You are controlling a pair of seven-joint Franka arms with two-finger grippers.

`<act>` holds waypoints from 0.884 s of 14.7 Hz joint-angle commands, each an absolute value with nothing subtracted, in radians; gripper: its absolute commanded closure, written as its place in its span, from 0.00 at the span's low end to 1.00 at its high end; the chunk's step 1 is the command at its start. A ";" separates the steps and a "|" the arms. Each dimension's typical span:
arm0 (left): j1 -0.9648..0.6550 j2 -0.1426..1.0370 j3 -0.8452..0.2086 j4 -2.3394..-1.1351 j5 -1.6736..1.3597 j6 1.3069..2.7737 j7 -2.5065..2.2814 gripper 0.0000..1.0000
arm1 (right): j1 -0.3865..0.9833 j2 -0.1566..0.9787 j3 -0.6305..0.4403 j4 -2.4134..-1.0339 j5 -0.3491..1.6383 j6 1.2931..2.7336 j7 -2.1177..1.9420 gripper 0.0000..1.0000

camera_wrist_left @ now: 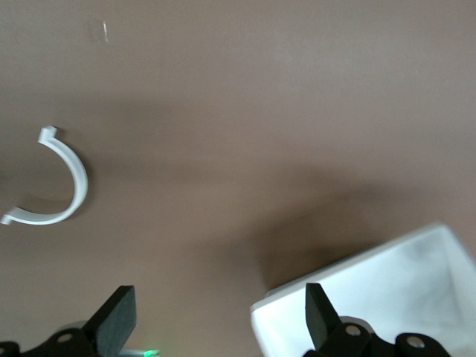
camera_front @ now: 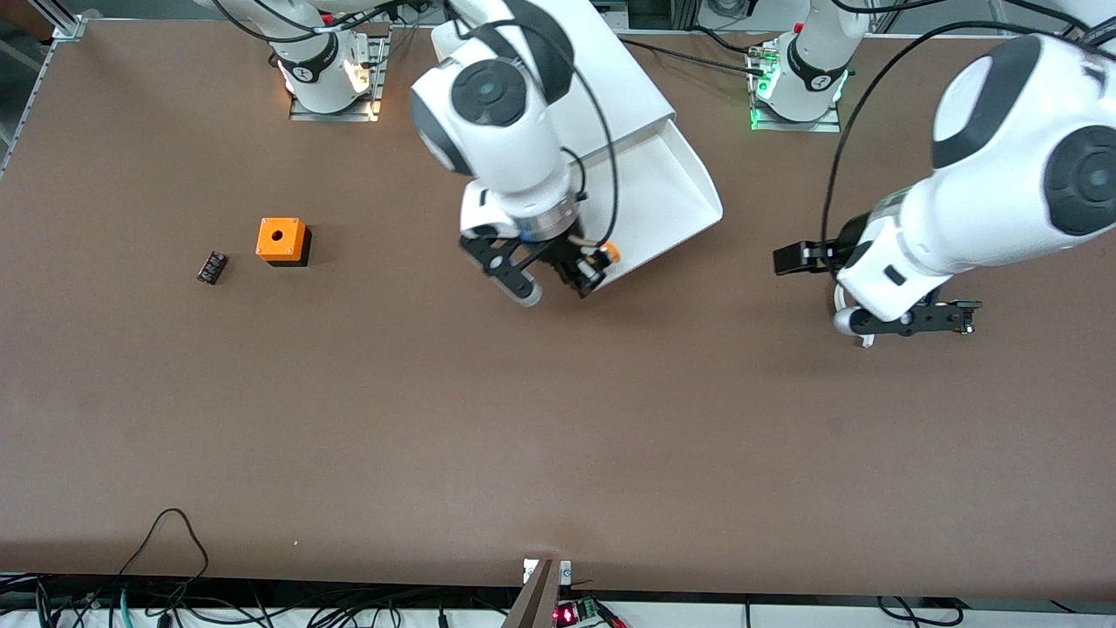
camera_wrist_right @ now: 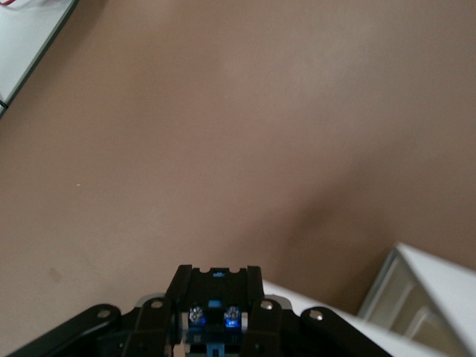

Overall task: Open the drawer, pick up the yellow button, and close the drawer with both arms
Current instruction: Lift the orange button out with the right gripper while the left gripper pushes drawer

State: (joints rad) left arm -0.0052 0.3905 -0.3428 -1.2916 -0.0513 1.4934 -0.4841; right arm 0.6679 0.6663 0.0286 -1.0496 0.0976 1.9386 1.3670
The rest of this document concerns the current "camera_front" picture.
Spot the white plastic drawer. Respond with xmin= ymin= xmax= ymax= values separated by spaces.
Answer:
xmin=571 ymin=118 xmax=725 ymax=276

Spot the white drawer cabinet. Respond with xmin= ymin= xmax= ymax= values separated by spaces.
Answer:
xmin=430 ymin=0 xmax=677 ymax=167

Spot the white curved plastic arc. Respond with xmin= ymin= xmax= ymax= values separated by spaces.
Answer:
xmin=833 ymin=283 xmax=875 ymax=350

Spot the circuit board with red LED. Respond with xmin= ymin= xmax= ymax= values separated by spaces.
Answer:
xmin=555 ymin=596 xmax=624 ymax=628

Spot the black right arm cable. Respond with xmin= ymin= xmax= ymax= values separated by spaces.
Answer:
xmin=436 ymin=0 xmax=622 ymax=249

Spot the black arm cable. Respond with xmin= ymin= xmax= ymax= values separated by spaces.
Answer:
xmin=436 ymin=0 xmax=622 ymax=249
xmin=820 ymin=0 xmax=1116 ymax=249

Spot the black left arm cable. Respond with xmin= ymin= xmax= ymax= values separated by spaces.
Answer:
xmin=820 ymin=0 xmax=1116 ymax=249

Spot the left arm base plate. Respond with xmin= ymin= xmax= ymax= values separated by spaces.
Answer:
xmin=748 ymin=39 xmax=842 ymax=133

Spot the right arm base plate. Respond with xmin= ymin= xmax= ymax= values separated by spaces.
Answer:
xmin=288 ymin=24 xmax=391 ymax=123

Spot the orange button enclosure box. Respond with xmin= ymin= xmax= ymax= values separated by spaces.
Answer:
xmin=255 ymin=217 xmax=312 ymax=268

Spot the black cable on table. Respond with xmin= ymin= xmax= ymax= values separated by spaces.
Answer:
xmin=610 ymin=26 xmax=777 ymax=75

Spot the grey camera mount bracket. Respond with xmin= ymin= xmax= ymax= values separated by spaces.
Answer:
xmin=501 ymin=558 xmax=572 ymax=628

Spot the black looped cable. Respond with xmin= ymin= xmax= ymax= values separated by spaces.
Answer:
xmin=118 ymin=509 xmax=210 ymax=578

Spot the aluminium profile rail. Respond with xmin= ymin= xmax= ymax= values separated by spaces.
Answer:
xmin=31 ymin=0 xmax=88 ymax=41

